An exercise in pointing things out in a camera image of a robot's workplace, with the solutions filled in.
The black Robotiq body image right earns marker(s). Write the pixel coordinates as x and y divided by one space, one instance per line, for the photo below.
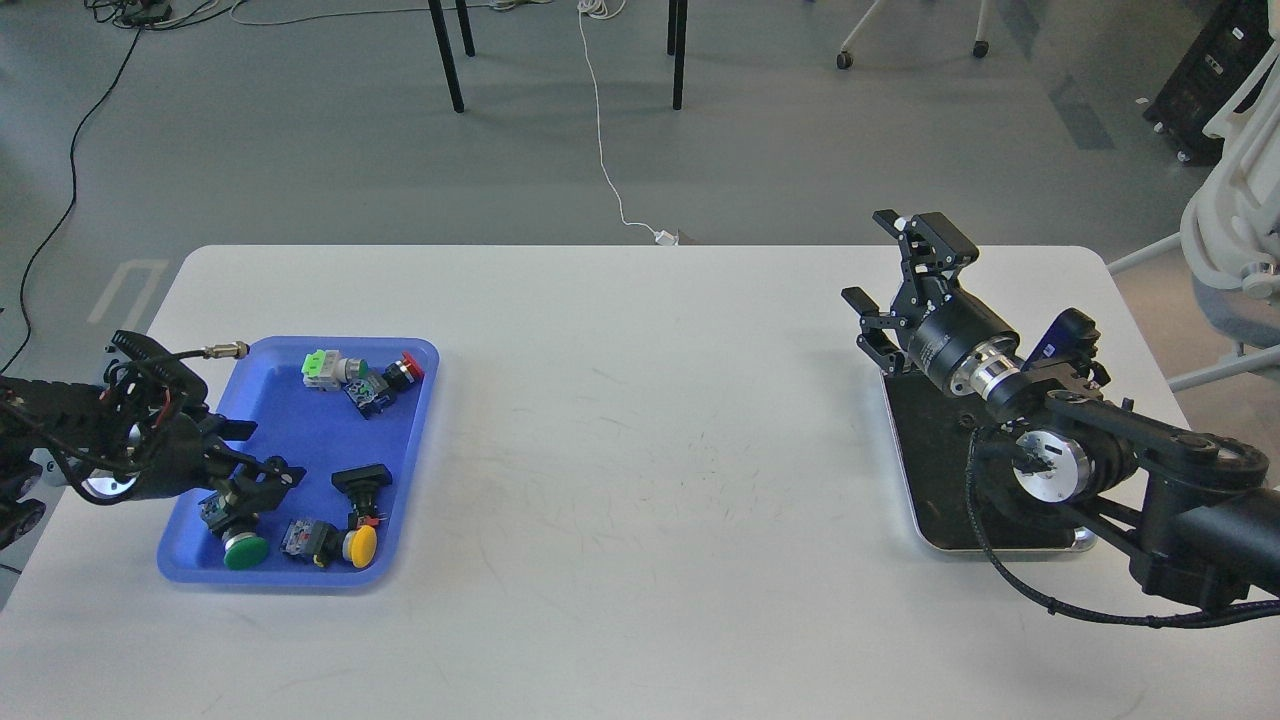
961 345

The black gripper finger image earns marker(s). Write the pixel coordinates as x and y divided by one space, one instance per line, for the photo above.
933 251
873 339
274 475
219 428

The black Robotiq body image left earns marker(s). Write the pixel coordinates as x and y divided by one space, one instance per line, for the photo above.
188 454

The black robot arm image left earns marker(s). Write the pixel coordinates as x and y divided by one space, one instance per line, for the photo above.
144 431

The blue plastic tray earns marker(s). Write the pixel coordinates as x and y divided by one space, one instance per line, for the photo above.
322 432

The silver metal tray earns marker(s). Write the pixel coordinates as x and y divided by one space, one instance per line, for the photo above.
933 431

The green round push button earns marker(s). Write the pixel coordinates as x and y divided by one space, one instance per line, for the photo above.
234 522

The black square push button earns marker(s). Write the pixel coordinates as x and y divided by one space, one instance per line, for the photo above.
361 486

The white chair base with casters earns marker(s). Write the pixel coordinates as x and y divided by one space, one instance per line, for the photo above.
880 26

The black table leg right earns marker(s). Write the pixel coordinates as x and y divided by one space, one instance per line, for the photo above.
676 40

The black table leg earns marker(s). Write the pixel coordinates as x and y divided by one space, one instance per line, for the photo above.
443 41
676 40

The black cart on wheels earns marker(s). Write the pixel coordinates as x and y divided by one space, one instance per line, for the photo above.
1229 46

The black table leg left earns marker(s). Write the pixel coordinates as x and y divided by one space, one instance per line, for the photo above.
443 41

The green white push button switch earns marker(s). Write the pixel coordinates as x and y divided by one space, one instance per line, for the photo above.
330 370

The yellow push button switch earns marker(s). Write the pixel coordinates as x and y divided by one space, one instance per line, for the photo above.
321 543

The red push button switch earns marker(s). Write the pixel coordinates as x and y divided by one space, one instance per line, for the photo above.
372 392

